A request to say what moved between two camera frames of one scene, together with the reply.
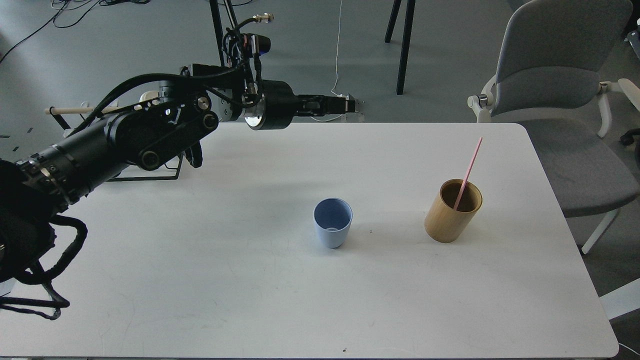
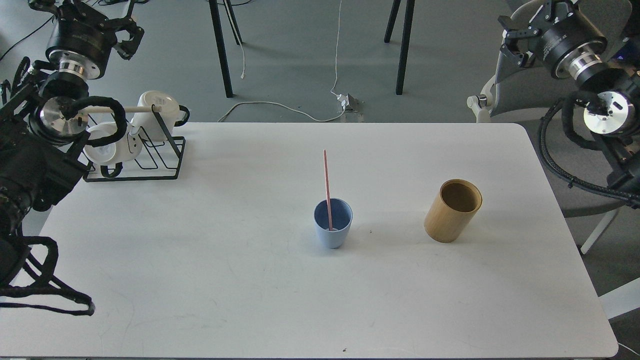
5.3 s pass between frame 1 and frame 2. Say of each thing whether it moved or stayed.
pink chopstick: moved
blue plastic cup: stayed
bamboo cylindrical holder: stayed
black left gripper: moved
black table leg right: stayed
